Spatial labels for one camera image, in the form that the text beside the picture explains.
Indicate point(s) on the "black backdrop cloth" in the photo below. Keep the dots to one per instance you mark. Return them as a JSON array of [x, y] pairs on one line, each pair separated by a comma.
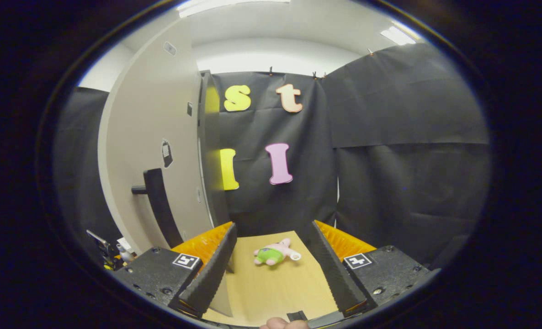
[[390, 183]]

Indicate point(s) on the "grey cabinet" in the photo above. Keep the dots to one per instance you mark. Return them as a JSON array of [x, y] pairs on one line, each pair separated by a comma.
[[211, 173]]

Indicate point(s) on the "pink and green plush toy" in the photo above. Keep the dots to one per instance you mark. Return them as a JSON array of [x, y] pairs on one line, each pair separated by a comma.
[[271, 255]]

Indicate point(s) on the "beige cabinet door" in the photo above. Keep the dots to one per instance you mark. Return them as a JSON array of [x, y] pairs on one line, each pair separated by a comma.
[[147, 114]]

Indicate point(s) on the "ceiling light panel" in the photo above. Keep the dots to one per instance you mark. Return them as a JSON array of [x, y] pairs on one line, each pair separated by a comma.
[[216, 7], [396, 35]]

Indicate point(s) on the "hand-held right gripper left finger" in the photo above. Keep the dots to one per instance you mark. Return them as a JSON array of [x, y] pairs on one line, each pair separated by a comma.
[[211, 269]]

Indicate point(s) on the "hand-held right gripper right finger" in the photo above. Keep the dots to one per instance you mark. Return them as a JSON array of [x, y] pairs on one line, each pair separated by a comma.
[[332, 269]]

